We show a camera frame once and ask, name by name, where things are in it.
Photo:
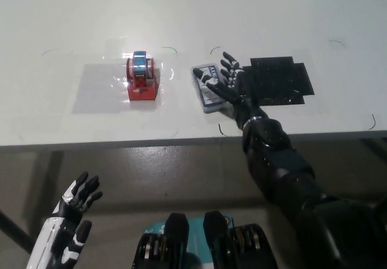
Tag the black and teal robot body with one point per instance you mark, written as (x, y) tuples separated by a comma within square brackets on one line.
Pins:
[(175, 245)]

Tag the clear screw box blue label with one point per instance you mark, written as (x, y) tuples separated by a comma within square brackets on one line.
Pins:
[(211, 101)]

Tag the red tape dispenser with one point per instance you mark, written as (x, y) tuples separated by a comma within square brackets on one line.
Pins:
[(142, 92)]

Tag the black tape patch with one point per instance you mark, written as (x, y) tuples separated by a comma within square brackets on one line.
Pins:
[(281, 78)]

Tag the white and black left hand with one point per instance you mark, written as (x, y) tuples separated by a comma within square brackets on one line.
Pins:
[(57, 232)]

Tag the white and black right hand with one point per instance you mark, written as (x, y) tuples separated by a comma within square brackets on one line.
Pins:
[(239, 99)]

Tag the black table leg brace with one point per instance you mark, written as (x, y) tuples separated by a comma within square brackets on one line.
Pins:
[(15, 232)]

